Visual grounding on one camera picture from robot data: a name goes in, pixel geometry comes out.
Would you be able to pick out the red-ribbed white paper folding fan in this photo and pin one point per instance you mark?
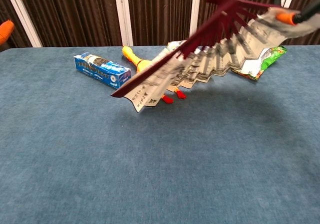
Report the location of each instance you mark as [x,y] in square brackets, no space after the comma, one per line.
[200,59]

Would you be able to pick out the white and yellow snack wrapper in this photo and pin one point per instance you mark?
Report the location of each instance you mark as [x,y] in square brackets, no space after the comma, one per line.
[173,46]

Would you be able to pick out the yellow rubber chicken toy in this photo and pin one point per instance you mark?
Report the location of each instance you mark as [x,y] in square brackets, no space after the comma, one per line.
[132,57]

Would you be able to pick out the blue rectangular cardboard box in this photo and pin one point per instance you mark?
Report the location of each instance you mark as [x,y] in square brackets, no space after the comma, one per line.
[102,70]

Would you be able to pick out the dark brown pleated curtain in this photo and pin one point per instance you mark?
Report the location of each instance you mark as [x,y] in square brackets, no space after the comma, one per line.
[160,9]

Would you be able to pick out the blue felt table mat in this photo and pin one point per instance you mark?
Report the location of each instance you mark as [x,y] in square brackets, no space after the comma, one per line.
[75,159]

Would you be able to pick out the green and white snack bag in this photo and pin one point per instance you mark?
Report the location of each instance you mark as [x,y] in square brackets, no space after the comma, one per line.
[271,59]

